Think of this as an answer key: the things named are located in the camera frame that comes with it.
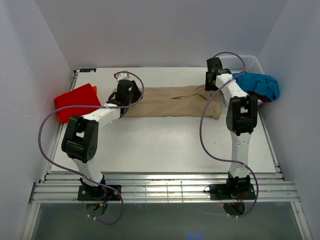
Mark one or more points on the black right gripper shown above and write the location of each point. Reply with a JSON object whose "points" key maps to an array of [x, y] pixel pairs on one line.
{"points": [[210, 83]]}

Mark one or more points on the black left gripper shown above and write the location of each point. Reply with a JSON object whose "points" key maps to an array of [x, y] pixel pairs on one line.
{"points": [[136, 91]]}

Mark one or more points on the beige t shirt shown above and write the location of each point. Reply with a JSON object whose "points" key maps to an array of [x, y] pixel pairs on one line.
{"points": [[185, 101]]}

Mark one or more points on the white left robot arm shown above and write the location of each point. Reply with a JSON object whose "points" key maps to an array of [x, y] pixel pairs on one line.
{"points": [[80, 141]]}

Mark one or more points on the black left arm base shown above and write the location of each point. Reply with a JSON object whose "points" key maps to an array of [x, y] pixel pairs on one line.
{"points": [[98, 193]]}

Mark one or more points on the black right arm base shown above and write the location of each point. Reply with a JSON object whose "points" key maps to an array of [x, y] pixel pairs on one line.
{"points": [[223, 192]]}

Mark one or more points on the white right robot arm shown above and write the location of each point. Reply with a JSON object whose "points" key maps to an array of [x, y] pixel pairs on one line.
{"points": [[241, 119]]}

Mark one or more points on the white plastic basket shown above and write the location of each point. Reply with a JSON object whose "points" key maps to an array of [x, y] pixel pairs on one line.
{"points": [[235, 65]]}

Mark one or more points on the folded red t shirt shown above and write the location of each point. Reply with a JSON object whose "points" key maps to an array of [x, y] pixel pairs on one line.
{"points": [[77, 102]]}

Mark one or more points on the blue t shirt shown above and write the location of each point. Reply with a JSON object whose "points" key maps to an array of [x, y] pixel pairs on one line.
{"points": [[259, 83]]}

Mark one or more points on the blue label sticker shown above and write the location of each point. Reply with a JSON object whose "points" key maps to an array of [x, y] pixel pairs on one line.
{"points": [[87, 70]]}

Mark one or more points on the dark red t shirt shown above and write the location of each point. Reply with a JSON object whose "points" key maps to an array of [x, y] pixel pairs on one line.
{"points": [[262, 98]]}

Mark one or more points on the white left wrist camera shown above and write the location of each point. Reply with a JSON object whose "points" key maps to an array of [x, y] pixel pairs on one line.
{"points": [[121, 76]]}

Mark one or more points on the aluminium table frame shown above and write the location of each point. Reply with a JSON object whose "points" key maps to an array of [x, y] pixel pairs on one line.
{"points": [[160, 160]]}

